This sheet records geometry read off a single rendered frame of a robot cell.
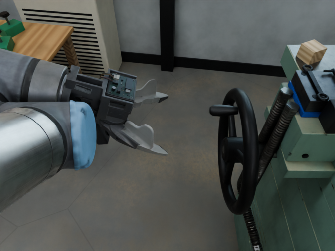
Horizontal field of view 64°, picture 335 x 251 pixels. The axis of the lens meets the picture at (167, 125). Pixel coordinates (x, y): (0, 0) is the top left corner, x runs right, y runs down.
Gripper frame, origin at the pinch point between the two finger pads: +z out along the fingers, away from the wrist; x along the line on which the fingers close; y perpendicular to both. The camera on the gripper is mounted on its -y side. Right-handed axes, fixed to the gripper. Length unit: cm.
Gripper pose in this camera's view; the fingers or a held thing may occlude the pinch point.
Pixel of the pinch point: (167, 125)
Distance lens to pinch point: 54.0
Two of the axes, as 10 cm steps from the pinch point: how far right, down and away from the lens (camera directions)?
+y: 3.5, -6.0, -7.2
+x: 0.1, -7.7, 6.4
